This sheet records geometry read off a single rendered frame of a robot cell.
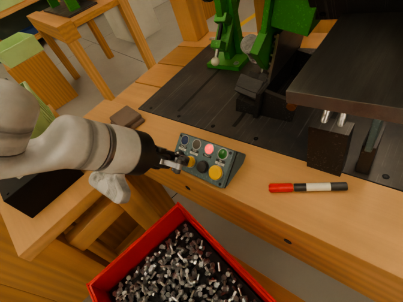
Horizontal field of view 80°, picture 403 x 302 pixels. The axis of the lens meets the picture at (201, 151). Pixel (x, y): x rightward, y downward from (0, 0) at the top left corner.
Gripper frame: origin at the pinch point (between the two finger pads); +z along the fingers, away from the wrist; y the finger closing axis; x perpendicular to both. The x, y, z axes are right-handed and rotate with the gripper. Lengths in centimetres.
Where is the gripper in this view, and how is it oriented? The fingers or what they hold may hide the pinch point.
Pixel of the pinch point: (180, 160)
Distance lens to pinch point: 50.5
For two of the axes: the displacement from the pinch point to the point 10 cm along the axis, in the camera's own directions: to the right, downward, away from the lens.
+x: -3.2, 9.5, 0.6
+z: 5.6, 1.4, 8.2
